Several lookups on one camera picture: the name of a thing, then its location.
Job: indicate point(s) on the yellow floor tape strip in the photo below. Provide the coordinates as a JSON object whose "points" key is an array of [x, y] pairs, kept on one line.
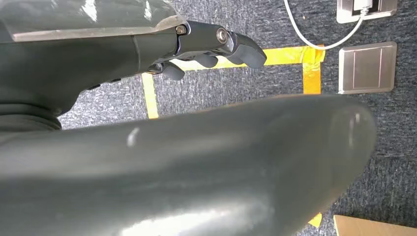
{"points": [[312, 79], [286, 55], [150, 97], [315, 220]]}

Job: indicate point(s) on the closed steel floor box cover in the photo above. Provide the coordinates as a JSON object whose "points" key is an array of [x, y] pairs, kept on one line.
{"points": [[366, 67]]}

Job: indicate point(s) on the ribbed grey left arm sleeve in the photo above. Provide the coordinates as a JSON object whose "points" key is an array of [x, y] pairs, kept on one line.
{"points": [[26, 119]]}

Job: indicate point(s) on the white power plug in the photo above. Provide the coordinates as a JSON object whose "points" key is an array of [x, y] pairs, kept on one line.
{"points": [[362, 4]]}

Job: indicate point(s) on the brown cardboard sheet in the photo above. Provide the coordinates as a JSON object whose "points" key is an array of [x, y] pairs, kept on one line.
{"points": [[374, 227]]}

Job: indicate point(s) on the steel floor socket plate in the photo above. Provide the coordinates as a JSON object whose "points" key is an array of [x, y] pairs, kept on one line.
{"points": [[387, 8]]}

